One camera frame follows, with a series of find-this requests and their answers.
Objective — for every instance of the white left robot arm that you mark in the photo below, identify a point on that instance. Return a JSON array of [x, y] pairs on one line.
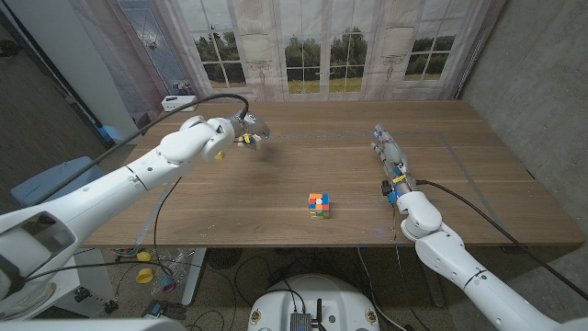
[[138, 174]]

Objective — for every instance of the black round floor grille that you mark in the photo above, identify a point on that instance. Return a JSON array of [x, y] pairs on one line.
[[223, 258]]

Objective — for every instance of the black floor device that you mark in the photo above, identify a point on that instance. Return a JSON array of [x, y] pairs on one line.
[[163, 310]]

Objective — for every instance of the yellow sponge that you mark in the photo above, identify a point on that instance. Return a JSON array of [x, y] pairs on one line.
[[219, 155]]

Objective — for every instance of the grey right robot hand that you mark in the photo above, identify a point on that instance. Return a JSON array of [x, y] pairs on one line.
[[392, 151]]

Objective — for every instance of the multicoloured puzzle cube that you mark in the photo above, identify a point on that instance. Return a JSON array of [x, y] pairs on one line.
[[319, 204]]

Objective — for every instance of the printed window backdrop cloth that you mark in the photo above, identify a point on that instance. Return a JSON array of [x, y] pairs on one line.
[[321, 23]]

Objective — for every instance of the white table leg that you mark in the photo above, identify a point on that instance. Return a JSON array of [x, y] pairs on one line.
[[193, 280]]

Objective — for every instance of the grey electronics module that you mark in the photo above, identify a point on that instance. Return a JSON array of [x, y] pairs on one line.
[[301, 323]]

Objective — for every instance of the white floor stand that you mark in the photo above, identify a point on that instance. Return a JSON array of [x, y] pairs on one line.
[[94, 285]]

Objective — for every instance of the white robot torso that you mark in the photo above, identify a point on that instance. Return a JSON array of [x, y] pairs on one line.
[[312, 294]]

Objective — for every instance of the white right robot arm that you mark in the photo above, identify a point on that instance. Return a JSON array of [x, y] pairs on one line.
[[459, 262]]

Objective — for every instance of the blue plastic chair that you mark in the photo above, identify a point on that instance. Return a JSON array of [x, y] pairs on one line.
[[50, 181]]

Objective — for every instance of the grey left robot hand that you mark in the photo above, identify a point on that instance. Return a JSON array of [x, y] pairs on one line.
[[252, 126]]

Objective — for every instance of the white power strip box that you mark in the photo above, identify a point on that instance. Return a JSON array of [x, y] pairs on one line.
[[177, 103]]

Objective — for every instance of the yellow plastic cup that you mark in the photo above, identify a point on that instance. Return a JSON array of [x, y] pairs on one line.
[[145, 276]]

